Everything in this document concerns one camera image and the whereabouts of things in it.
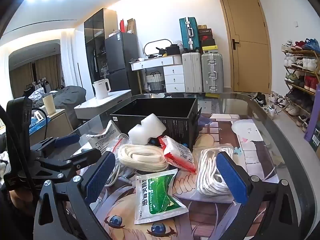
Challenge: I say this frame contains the white side cabinet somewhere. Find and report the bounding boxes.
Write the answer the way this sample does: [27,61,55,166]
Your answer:
[74,89,132,120]

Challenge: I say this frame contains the white curtain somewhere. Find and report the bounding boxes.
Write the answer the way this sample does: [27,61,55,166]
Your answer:
[61,29,85,88]

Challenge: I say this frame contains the shoe rack with shoes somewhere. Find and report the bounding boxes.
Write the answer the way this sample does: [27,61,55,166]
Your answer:
[281,39,320,132]

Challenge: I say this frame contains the white foam block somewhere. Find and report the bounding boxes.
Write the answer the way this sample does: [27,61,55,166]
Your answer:
[127,113,167,145]

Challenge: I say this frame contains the cream cylindrical bin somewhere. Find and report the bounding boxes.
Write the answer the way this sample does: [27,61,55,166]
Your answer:
[42,94,57,117]

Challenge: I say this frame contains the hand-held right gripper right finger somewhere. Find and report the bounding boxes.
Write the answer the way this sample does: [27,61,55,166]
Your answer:
[215,150,300,240]

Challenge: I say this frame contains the white printed medicine packet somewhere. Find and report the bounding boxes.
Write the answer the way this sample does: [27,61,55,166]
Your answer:
[86,120,123,155]

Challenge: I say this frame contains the teal suitcase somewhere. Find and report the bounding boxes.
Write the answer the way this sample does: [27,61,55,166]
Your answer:
[179,17,200,53]

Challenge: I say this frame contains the black cardboard box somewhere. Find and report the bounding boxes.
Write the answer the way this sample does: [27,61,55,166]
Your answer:
[110,97,202,152]

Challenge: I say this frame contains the purple box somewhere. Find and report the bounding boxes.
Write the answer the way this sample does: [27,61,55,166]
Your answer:
[304,85,320,153]

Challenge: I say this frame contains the white sneakers pair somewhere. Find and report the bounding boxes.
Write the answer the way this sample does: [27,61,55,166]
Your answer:
[267,91,287,117]

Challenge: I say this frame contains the black cable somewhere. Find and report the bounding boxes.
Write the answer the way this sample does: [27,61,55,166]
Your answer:
[31,109,49,142]

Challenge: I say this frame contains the white electric kettle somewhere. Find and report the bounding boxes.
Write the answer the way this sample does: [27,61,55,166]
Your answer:
[92,78,111,100]

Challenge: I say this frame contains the thin white cable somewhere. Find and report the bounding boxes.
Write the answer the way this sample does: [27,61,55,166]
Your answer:
[105,134,130,188]

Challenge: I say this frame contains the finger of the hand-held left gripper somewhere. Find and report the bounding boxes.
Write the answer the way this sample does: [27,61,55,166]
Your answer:
[30,133,81,158]
[35,148,102,178]

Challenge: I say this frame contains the silver suitcase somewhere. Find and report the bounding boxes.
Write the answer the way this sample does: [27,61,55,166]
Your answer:
[201,53,224,93]

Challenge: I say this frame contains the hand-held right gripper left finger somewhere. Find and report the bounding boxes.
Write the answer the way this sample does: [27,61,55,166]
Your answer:
[33,151,117,240]

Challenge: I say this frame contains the white charging cable bundle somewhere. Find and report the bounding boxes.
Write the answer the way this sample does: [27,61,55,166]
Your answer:
[196,147,234,197]

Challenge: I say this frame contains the wooden door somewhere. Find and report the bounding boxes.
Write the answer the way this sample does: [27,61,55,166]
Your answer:
[217,0,272,93]

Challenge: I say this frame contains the stack of shoe boxes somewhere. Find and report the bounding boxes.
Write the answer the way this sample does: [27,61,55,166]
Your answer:
[197,24,218,54]

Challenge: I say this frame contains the printed cartoon desk mat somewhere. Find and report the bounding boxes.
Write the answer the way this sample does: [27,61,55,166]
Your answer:
[89,99,280,240]

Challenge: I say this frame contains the green and white medicine packet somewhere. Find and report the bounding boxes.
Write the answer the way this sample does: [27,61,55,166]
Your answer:
[134,169,189,225]

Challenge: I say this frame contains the wooden cabinet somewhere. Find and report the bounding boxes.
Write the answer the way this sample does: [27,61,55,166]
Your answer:
[30,109,74,143]

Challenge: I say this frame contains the red and white packet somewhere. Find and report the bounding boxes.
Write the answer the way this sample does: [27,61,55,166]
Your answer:
[158,135,197,173]

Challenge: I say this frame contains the white rope coil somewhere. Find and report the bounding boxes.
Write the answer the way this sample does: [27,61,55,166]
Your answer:
[117,142,168,172]

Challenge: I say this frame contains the white suitcase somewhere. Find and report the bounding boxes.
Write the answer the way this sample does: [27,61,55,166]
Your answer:
[182,52,203,93]

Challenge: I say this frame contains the black bag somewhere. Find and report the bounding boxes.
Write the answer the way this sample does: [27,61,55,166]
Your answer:
[165,44,181,55]

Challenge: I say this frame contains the black sneaker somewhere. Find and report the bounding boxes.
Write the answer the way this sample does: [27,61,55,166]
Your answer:
[254,92,268,105]

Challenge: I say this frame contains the black refrigerator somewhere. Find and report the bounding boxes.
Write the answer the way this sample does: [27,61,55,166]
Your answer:
[104,32,140,96]

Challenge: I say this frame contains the dark grey beanbag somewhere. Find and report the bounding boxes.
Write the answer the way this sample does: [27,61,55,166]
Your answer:
[54,85,87,109]

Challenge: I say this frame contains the white dressing table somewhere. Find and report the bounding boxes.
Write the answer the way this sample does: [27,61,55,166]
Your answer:
[130,56,186,93]

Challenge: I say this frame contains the woven basket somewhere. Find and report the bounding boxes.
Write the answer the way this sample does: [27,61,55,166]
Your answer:
[145,71,165,92]

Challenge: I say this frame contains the oval mirror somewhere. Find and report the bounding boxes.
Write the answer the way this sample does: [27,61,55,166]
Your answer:
[143,39,173,56]

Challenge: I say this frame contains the tall black glass cabinet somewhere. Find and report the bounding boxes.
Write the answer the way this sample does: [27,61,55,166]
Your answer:
[84,8,118,85]

